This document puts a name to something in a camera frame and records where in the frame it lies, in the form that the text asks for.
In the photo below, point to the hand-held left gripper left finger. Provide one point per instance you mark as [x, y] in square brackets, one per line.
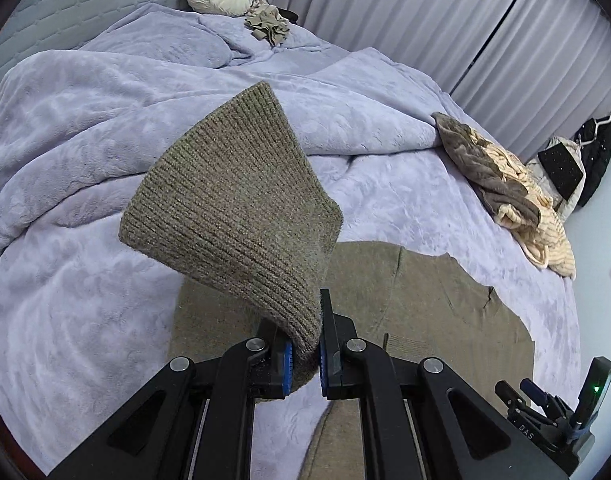
[287, 366]

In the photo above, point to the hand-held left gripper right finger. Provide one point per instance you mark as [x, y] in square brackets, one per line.
[323, 366]

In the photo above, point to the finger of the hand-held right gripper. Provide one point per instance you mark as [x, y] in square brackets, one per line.
[533, 391]
[510, 395]

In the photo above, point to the olive knit sweater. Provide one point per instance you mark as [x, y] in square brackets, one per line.
[235, 185]

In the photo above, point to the cream ribbed garment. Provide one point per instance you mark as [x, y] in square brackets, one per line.
[545, 230]

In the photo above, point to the white garment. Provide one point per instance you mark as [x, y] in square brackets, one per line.
[568, 207]

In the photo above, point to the black sparkly garment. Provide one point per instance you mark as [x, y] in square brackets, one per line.
[563, 167]

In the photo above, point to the brown fuzzy garment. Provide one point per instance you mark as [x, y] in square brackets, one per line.
[475, 160]

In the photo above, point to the black hanging jacket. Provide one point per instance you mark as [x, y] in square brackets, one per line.
[598, 160]

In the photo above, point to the lavender plush blanket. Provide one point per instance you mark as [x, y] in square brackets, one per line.
[85, 160]

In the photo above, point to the crumpled olive cloth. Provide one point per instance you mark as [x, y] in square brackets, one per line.
[268, 22]

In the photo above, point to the grey pleated curtain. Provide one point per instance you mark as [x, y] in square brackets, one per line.
[410, 10]

